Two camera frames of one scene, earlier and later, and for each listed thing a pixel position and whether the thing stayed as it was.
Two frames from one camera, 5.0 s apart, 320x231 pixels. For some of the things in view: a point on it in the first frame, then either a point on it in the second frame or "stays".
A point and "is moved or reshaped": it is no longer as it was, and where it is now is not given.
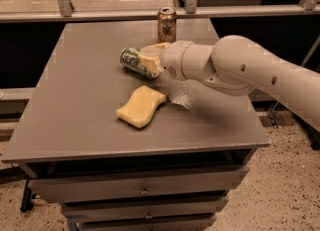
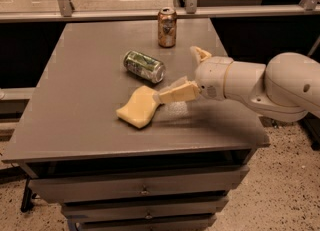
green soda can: x=129 y=58 is moved or reshaped
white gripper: x=174 y=60 → x=211 y=76
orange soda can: x=166 y=25 stays
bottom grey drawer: x=142 y=222 stays
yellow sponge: x=141 y=106 stays
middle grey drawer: x=141 y=205 stays
